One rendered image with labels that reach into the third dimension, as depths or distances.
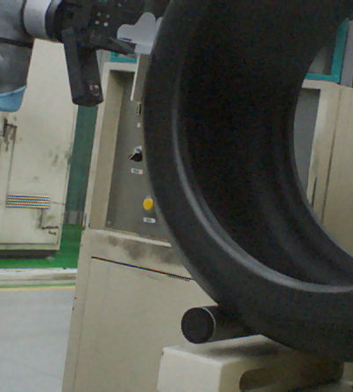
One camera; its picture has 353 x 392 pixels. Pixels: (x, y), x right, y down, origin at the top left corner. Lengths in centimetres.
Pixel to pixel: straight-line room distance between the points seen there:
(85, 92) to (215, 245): 37
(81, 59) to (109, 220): 88
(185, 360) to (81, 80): 44
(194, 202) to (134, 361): 103
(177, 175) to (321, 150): 78
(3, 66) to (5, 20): 7
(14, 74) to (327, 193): 74
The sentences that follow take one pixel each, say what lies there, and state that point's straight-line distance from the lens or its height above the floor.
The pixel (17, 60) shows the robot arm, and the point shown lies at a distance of 160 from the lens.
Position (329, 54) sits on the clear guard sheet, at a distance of 206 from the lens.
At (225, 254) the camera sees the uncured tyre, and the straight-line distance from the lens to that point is 123.
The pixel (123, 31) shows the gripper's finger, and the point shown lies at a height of 126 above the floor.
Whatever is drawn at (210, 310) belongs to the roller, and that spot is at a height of 92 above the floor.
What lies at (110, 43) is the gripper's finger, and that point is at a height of 124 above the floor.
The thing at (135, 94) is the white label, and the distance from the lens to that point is 133.
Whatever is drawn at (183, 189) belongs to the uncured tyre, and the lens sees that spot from 126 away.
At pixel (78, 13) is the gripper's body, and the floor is 128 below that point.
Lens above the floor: 112
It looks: 3 degrees down
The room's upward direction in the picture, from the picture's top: 8 degrees clockwise
